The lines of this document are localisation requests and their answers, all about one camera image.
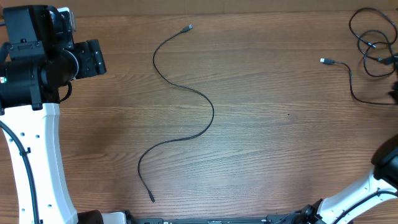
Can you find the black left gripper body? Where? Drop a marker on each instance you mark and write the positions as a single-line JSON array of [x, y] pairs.
[[86, 66]]

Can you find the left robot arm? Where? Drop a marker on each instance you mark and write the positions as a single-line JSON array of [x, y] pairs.
[[39, 58]]

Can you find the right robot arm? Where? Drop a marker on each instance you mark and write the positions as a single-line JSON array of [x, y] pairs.
[[377, 186]]

